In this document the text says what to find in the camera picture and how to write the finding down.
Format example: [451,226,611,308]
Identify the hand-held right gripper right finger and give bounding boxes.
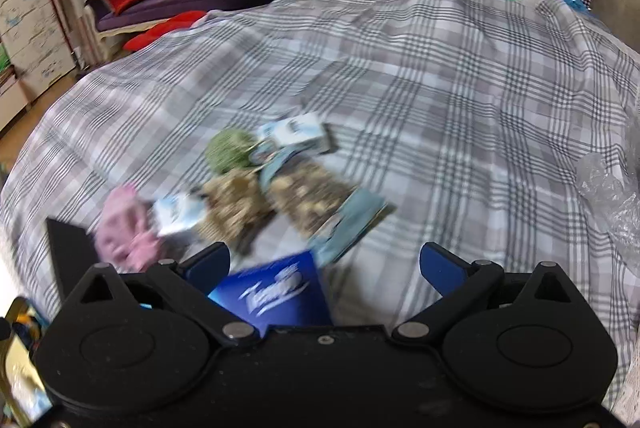
[392,242,596,342]

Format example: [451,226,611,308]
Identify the dried flower sachet blue bow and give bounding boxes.
[260,148,396,266]

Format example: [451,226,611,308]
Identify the pink cloth pouch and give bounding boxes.
[94,185,166,273]

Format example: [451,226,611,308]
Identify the clear plastic bag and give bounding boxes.
[575,152,640,254]

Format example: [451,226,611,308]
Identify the green knitted ball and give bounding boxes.
[206,128,261,174]

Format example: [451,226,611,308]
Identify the large blue tissue pack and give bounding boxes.
[207,251,333,339]

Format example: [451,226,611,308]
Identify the grey plaid bed cover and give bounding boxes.
[0,0,640,409]

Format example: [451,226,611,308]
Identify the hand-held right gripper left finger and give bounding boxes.
[69,241,257,345]

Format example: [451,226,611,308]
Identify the black triangular glasses case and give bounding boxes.
[45,217,108,304]

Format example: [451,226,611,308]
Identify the small white tissue pack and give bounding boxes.
[152,193,206,236]
[257,112,333,155]

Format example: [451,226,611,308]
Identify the white scribbled cabinet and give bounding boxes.
[0,0,78,102]

